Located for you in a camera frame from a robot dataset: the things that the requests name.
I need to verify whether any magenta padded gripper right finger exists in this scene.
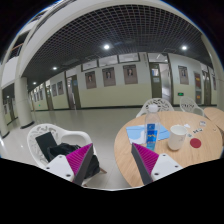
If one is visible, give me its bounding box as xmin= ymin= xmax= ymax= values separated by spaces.
xmin=131 ymin=143 xmax=182 ymax=185

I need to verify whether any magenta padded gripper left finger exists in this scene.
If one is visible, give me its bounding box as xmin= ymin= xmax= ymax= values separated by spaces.
xmin=45 ymin=143 xmax=94 ymax=186

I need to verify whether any clear plastic water bottle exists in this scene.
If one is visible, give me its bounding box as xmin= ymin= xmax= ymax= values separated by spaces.
xmin=145 ymin=104 xmax=160 ymax=150

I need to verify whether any black bag on chair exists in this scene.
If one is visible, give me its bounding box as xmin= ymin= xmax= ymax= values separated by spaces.
xmin=47 ymin=143 xmax=100 ymax=179

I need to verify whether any blue paper folder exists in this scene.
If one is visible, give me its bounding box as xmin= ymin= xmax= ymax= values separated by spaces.
xmin=126 ymin=125 xmax=170 ymax=144

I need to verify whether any white plastic chair left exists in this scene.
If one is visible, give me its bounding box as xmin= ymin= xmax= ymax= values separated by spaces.
xmin=27 ymin=123 xmax=92 ymax=168

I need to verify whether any white paper cup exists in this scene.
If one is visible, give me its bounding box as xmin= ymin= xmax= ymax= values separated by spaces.
xmin=168 ymin=125 xmax=187 ymax=150

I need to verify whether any black laptop on chair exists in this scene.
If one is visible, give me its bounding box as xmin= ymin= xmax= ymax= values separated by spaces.
xmin=35 ymin=132 xmax=57 ymax=161

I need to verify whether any round wooden table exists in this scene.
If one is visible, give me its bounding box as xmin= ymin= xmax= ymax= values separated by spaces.
xmin=114 ymin=111 xmax=223 ymax=187

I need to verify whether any red round coaster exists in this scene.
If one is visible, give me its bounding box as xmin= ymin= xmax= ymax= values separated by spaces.
xmin=190 ymin=138 xmax=202 ymax=148

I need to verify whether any white plastic chair behind table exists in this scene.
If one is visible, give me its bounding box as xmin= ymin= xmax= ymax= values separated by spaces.
xmin=135 ymin=97 xmax=175 ymax=118

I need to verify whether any small white tag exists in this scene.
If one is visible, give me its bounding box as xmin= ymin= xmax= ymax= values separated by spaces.
xmin=199 ymin=121 xmax=206 ymax=127

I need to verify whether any white plastic chair far right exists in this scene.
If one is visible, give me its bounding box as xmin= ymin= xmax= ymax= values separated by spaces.
xmin=180 ymin=96 xmax=204 ymax=116

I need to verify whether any framed portrait poster left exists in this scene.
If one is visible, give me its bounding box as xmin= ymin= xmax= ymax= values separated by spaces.
xmin=85 ymin=71 xmax=96 ymax=89

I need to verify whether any open doorway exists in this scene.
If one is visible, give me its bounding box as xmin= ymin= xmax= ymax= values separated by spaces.
xmin=149 ymin=63 xmax=171 ymax=102

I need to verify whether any framed portrait poster right-centre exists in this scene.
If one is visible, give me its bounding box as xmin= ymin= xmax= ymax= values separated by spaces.
xmin=123 ymin=65 xmax=138 ymax=84

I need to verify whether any white round pillar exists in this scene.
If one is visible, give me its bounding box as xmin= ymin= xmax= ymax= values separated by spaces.
xmin=14 ymin=77 xmax=34 ymax=129

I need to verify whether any framed portrait poster centre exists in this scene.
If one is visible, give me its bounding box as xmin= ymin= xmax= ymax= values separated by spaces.
xmin=102 ymin=67 xmax=116 ymax=87

